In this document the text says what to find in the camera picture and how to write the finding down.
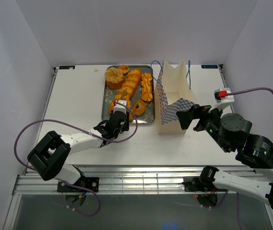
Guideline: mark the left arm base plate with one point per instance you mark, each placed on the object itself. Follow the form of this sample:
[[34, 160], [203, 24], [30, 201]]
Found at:
[[91, 183]]

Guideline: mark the blue checkered paper bag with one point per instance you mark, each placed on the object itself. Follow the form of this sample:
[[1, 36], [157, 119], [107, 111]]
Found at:
[[172, 93]]

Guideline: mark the ring donut bread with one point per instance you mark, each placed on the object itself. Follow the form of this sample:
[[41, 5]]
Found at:
[[139, 108]]

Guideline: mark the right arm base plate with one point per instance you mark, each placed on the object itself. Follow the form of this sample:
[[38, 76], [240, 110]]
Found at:
[[193, 184]]

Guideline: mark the left logo sticker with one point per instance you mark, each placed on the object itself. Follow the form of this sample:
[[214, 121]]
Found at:
[[66, 67]]

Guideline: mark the metal baking tray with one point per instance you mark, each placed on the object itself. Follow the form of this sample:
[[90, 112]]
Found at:
[[148, 116]]

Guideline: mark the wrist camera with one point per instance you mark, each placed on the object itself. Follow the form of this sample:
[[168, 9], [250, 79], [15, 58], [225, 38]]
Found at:
[[222, 99], [120, 106]]

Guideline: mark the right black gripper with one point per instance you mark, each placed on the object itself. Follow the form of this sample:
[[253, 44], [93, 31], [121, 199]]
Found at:
[[185, 117]]

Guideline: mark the small round bun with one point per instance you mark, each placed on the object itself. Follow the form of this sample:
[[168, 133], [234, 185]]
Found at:
[[124, 69]]

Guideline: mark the sugared round cake bread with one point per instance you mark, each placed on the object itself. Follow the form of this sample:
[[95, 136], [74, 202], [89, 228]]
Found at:
[[114, 78]]

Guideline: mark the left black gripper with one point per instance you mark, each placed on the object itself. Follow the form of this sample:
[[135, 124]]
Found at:
[[126, 125]]

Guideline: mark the right logo sticker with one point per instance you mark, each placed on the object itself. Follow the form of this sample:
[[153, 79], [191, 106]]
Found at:
[[209, 66]]

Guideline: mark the metal tongs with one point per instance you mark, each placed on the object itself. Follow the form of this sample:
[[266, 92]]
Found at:
[[125, 96]]

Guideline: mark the long baguette bread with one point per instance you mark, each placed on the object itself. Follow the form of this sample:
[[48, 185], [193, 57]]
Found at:
[[130, 85]]

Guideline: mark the aluminium frame rail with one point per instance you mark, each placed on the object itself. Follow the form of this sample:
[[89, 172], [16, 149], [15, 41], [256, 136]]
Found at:
[[116, 180]]

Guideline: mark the twisted orange pastry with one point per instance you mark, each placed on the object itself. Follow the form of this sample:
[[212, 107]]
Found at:
[[146, 84]]

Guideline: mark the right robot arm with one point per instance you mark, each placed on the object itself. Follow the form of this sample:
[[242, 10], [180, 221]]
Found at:
[[231, 132]]

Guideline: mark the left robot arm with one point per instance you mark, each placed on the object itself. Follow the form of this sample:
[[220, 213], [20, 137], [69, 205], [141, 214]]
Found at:
[[49, 156]]

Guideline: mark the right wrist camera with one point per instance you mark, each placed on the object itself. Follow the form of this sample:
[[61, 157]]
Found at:
[[222, 99]]

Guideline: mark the logo sticker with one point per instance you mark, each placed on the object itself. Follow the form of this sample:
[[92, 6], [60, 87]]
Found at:
[[66, 67], [209, 66]]

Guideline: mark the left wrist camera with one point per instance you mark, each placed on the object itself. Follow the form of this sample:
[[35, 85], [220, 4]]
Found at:
[[120, 106]]

